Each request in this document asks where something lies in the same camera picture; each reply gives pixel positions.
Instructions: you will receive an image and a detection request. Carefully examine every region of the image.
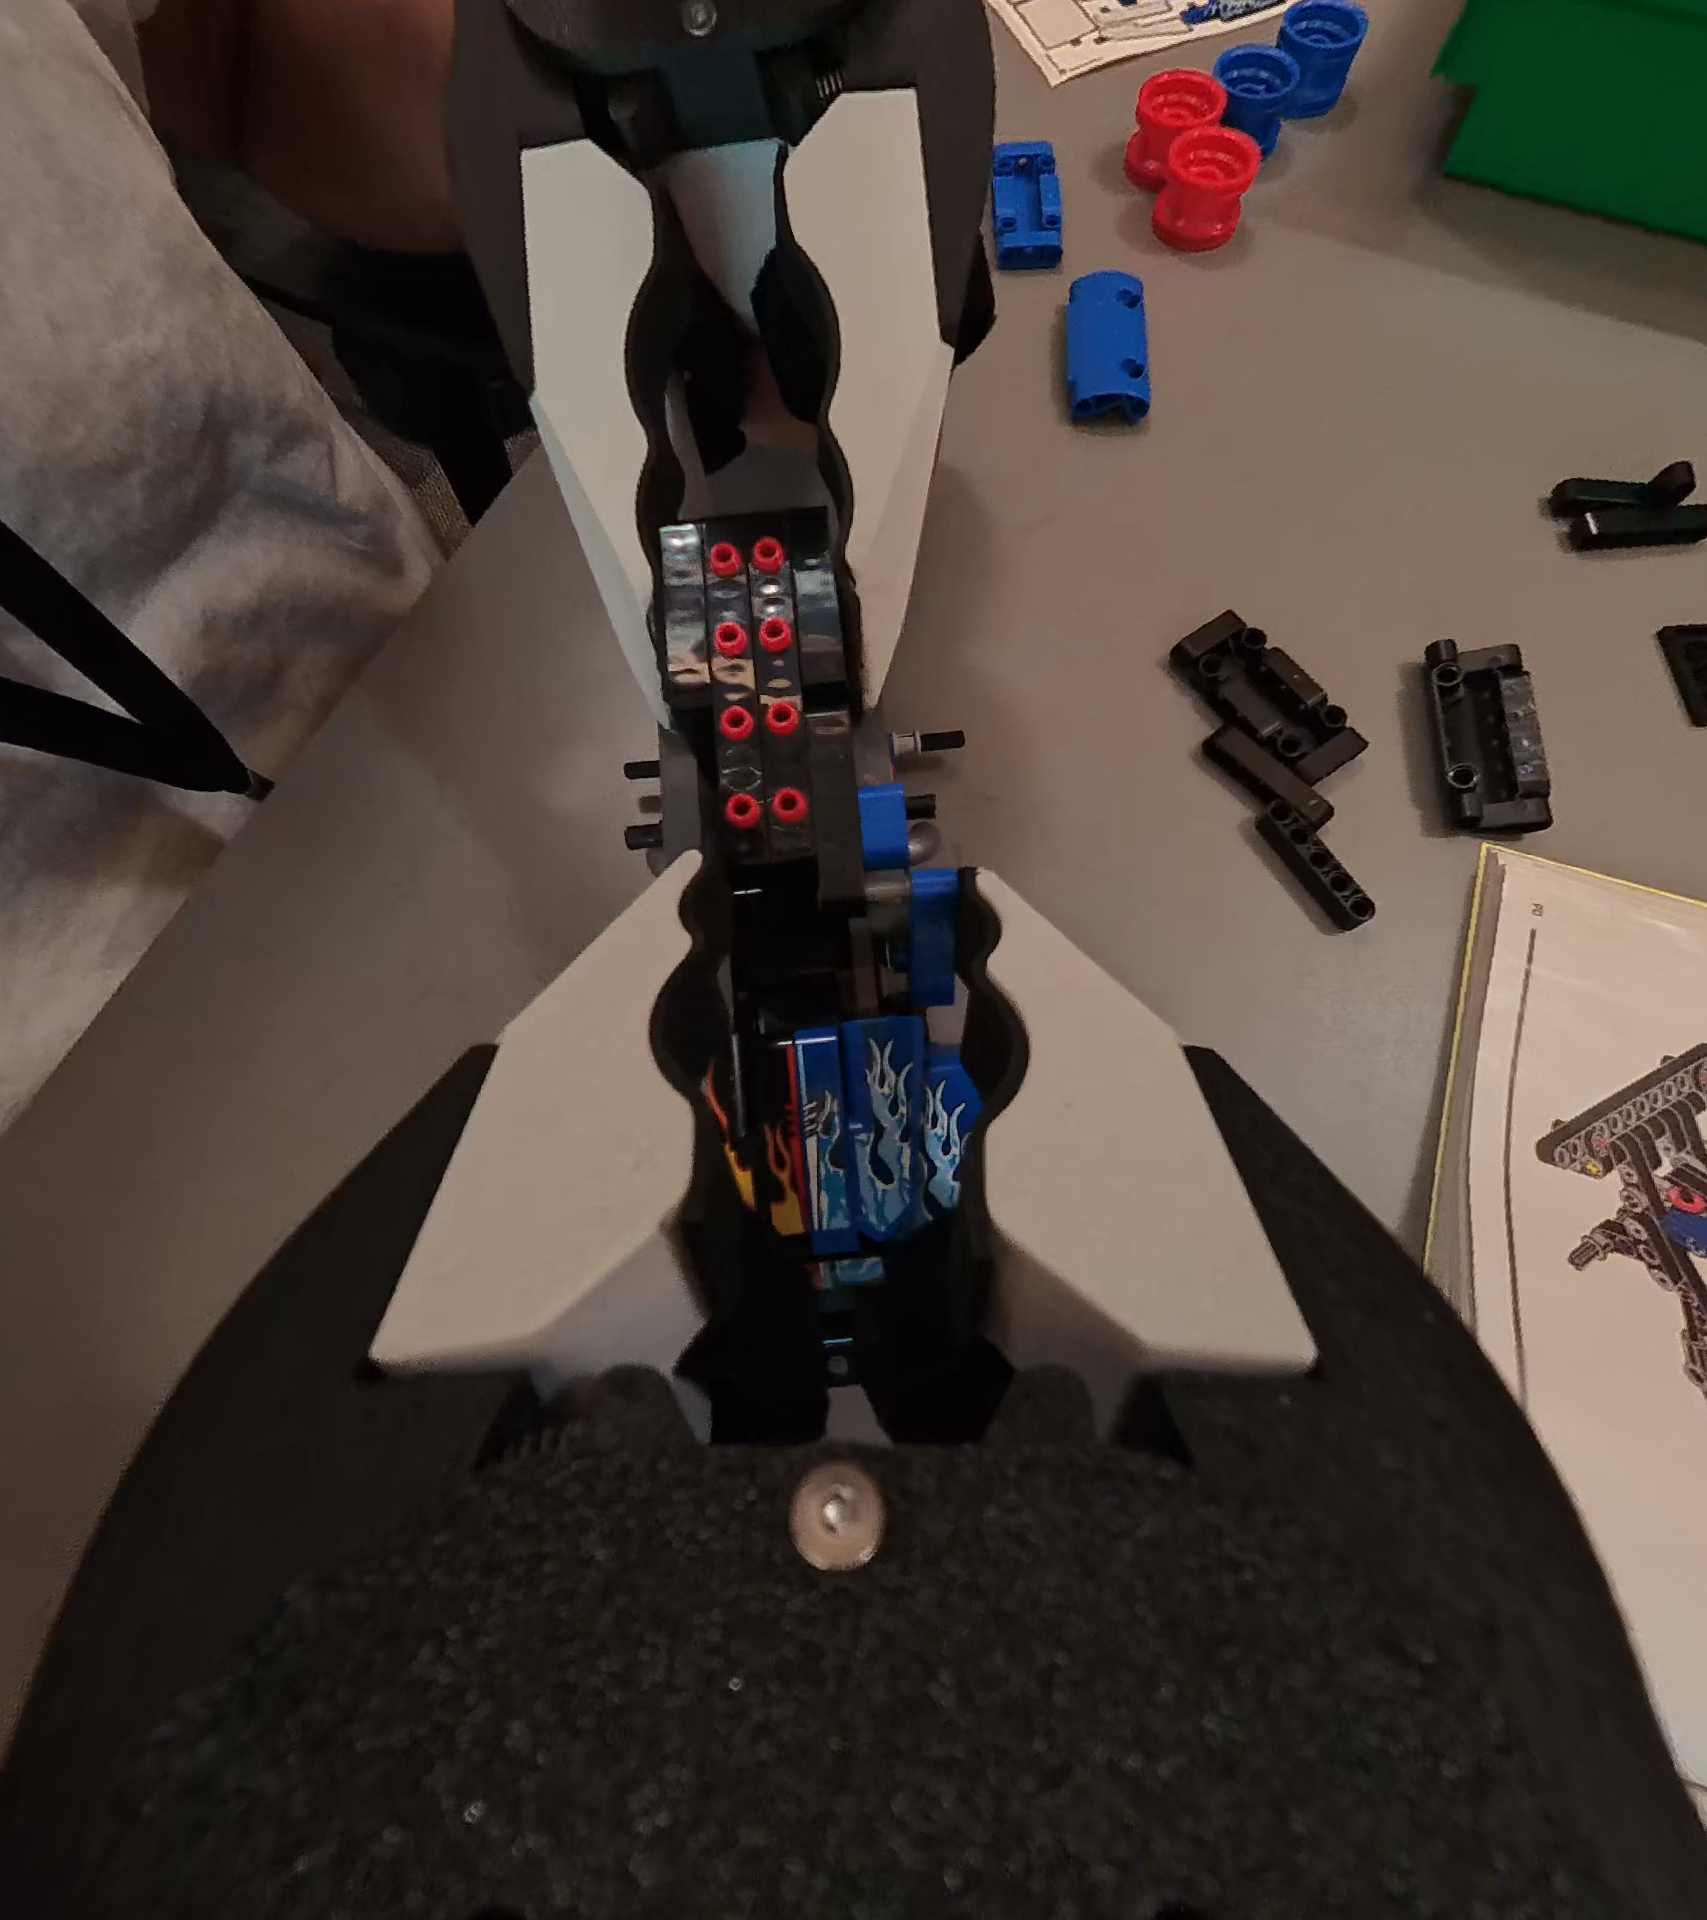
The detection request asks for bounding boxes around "lego truck model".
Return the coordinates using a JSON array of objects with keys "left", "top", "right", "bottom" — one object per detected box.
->
[{"left": 621, "top": 507, "right": 997, "bottom": 1353}]

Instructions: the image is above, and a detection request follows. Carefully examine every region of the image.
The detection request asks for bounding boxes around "blue lego wheel hub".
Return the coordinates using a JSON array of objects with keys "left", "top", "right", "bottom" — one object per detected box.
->
[
  {"left": 1215, "top": 47, "right": 1306, "bottom": 161},
  {"left": 1276, "top": 0, "right": 1371, "bottom": 124}
]

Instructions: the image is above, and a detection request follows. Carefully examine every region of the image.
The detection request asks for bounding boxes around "blue curved lego panel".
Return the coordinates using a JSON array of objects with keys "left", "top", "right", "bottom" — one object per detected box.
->
[{"left": 1065, "top": 270, "right": 1153, "bottom": 425}]

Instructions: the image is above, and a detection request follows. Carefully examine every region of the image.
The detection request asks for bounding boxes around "green plastic bin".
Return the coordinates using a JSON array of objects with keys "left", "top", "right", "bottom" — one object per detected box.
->
[{"left": 1436, "top": 0, "right": 1707, "bottom": 274}]

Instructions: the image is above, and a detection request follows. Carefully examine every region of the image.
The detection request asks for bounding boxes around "blue flat lego panel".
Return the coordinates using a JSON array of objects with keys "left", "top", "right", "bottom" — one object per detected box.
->
[{"left": 991, "top": 143, "right": 1065, "bottom": 274}]

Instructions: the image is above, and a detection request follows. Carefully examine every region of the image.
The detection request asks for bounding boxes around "red lego wheel hub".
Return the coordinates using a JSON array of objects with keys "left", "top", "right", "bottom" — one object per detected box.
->
[
  {"left": 1148, "top": 126, "right": 1264, "bottom": 253},
  {"left": 1122, "top": 70, "right": 1228, "bottom": 189}
]

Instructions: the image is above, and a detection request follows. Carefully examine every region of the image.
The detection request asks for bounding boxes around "white printed paper sheet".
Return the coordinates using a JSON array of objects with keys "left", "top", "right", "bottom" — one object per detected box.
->
[{"left": 985, "top": 0, "right": 1298, "bottom": 85}]

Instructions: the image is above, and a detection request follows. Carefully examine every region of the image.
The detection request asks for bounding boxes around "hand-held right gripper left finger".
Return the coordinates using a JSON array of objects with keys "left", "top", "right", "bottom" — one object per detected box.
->
[{"left": 370, "top": 867, "right": 736, "bottom": 1443}]

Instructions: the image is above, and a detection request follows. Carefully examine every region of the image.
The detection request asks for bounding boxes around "long black lego beam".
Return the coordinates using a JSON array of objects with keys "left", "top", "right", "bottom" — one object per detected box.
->
[{"left": 1255, "top": 799, "right": 1379, "bottom": 933}]

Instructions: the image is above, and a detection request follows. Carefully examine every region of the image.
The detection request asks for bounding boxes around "black strap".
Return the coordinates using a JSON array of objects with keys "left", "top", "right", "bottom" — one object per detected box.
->
[{"left": 0, "top": 418, "right": 273, "bottom": 801}]

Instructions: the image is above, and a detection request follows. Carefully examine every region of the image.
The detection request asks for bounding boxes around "short black lego beam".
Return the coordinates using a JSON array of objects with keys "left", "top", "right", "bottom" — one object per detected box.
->
[{"left": 1203, "top": 726, "right": 1336, "bottom": 828}]

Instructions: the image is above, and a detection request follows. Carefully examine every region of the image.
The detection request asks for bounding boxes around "person's light sweatshirt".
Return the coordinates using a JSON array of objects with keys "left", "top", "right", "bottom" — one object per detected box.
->
[{"left": 0, "top": 0, "right": 440, "bottom": 1202}]

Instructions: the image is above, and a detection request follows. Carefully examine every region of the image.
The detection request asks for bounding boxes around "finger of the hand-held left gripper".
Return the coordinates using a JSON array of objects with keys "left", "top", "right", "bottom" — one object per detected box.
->
[
  {"left": 749, "top": 138, "right": 956, "bottom": 708},
  {"left": 521, "top": 143, "right": 736, "bottom": 721}
]

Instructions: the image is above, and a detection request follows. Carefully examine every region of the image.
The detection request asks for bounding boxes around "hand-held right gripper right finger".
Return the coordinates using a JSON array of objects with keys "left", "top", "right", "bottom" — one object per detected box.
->
[{"left": 943, "top": 867, "right": 1316, "bottom": 1434}]

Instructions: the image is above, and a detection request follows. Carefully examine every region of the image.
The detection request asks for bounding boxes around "open instruction booklet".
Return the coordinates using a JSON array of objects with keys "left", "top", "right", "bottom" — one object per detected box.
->
[{"left": 1425, "top": 843, "right": 1707, "bottom": 1920}]

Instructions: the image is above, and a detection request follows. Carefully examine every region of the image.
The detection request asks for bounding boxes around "black lego panel with holes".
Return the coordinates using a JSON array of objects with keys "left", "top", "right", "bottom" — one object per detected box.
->
[{"left": 1425, "top": 641, "right": 1556, "bottom": 837}]

